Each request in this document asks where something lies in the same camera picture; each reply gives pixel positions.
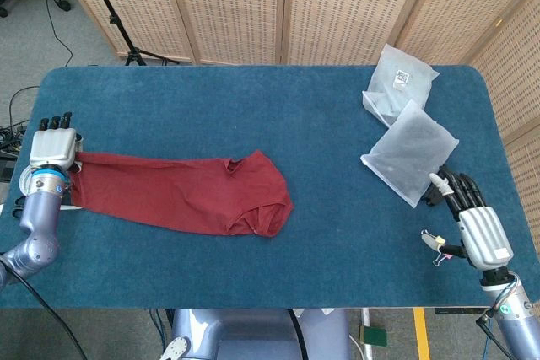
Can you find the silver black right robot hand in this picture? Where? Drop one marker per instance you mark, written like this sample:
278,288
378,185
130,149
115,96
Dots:
485,238

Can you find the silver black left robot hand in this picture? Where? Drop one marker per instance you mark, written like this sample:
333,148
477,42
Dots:
52,147

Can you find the red T-shirt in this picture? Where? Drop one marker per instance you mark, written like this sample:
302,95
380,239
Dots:
177,191

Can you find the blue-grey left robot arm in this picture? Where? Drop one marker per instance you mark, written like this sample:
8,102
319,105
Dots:
40,216

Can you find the clear jar of clips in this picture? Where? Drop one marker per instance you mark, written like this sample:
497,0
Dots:
24,181

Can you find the yellow binder clip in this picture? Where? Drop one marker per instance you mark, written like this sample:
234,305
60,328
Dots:
427,232

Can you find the black stapler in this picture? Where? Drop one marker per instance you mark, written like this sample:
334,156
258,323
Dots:
432,200

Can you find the small flat black box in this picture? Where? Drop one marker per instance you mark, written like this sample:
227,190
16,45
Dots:
460,311

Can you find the plain frosted plastic bag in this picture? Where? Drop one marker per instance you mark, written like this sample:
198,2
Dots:
409,153

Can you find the black tripod stand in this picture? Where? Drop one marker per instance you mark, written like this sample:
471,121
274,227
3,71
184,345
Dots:
120,27

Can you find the white table leg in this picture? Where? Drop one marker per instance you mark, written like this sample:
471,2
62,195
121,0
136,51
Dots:
366,317

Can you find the frosted bag with printed label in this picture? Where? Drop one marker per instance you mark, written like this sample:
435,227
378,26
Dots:
396,90

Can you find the blue table cover mat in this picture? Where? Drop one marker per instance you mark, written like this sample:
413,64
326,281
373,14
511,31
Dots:
253,90

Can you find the blue-grey robot torso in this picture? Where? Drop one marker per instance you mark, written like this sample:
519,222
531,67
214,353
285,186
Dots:
236,334

